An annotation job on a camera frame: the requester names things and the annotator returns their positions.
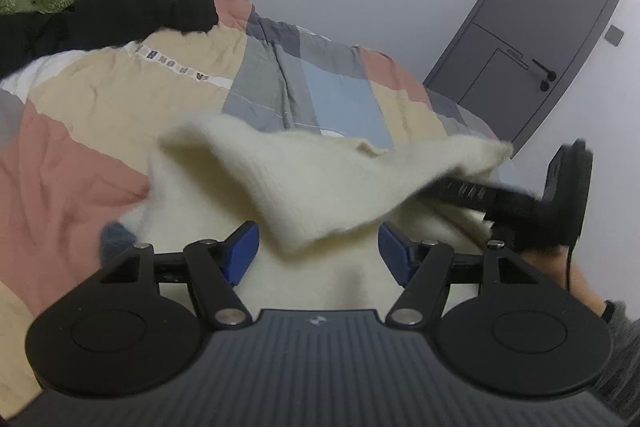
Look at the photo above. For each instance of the patchwork bed cover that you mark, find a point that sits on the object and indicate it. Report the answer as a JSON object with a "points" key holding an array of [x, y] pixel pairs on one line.
{"points": [[75, 187]]}

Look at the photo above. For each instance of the grey door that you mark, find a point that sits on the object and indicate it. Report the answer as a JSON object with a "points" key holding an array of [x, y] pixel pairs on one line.
{"points": [[540, 7]]}

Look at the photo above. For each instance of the black wristband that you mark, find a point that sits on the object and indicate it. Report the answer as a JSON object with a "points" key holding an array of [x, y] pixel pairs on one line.
{"points": [[608, 311]]}

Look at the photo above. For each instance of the cream striped knit sweater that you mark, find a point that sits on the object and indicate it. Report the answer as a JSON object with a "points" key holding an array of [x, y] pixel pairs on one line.
{"points": [[310, 177]]}

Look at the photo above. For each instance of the grey wall switch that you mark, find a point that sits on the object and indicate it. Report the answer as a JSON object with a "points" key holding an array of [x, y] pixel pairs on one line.
{"points": [[613, 35]]}

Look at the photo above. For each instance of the black garment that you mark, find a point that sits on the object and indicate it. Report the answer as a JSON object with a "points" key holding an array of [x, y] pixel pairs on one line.
{"points": [[125, 7]]}

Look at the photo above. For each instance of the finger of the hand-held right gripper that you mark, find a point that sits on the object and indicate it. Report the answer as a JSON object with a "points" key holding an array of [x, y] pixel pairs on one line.
{"points": [[475, 193]]}

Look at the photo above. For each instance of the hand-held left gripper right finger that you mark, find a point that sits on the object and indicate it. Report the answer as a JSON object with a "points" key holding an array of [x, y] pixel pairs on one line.
{"points": [[395, 254]]}

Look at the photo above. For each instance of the person's right forearm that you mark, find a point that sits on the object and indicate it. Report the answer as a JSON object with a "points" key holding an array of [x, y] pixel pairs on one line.
{"points": [[587, 289]]}

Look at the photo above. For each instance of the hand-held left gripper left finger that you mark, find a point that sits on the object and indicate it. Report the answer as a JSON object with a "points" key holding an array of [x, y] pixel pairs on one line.
{"points": [[242, 252]]}

